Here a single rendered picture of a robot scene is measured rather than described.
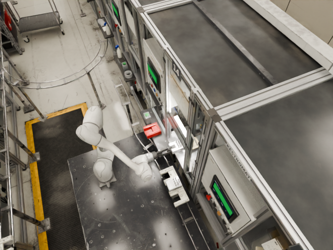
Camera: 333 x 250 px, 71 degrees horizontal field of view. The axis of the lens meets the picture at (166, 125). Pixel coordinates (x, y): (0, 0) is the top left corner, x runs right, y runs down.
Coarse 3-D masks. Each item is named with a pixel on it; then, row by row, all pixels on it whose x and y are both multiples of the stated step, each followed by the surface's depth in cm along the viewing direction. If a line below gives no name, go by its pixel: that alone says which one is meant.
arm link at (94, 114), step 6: (90, 108) 191; (96, 108) 191; (90, 114) 186; (96, 114) 187; (102, 114) 194; (84, 120) 184; (90, 120) 183; (96, 120) 185; (102, 120) 194; (102, 126) 198; (102, 132) 206; (102, 150) 227; (108, 150) 230; (102, 156) 232; (108, 156) 233
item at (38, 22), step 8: (0, 0) 411; (8, 0) 415; (48, 0) 435; (56, 8) 493; (32, 16) 492; (40, 16) 491; (48, 16) 491; (56, 16) 490; (24, 24) 476; (32, 24) 476; (40, 24) 475; (48, 24) 475; (56, 24) 473; (24, 40) 479
